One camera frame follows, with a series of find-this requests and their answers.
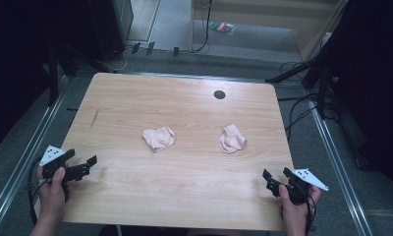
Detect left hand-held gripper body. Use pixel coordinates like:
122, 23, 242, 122
38, 145, 69, 182

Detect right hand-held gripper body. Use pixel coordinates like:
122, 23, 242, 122
285, 167, 330, 207

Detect pink sock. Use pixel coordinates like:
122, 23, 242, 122
217, 123, 248, 155
141, 126, 177, 153

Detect person's right hand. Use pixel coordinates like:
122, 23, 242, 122
277, 184, 323, 228

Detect person's left hand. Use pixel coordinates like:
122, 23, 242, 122
36, 166, 72, 224

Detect black metal stand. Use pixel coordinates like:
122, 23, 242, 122
264, 42, 336, 121

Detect black cabinet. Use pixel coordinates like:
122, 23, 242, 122
87, 0, 135, 62

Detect colourful striped packet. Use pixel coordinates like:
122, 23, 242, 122
208, 21, 237, 36

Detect metal floor rail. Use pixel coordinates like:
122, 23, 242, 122
307, 99, 374, 236
0, 73, 70, 230

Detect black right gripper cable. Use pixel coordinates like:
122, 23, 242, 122
303, 188, 317, 235

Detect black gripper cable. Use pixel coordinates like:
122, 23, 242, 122
27, 156, 51, 226
303, 188, 317, 235

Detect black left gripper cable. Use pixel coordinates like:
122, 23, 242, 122
27, 156, 51, 226

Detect black floor cables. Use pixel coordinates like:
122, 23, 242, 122
277, 60, 326, 142

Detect white floor cable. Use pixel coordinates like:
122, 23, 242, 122
102, 45, 134, 74

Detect black hanging cable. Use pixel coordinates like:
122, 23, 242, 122
192, 0, 214, 54

